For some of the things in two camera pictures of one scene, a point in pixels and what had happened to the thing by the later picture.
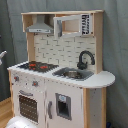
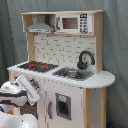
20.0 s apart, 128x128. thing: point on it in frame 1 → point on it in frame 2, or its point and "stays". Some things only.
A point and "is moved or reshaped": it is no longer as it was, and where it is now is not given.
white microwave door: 67,26 is moved or reshaped
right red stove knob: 35,83 stays
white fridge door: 64,105 stays
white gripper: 2,55 → 32,96
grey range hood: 40,26 stays
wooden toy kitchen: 62,83 stays
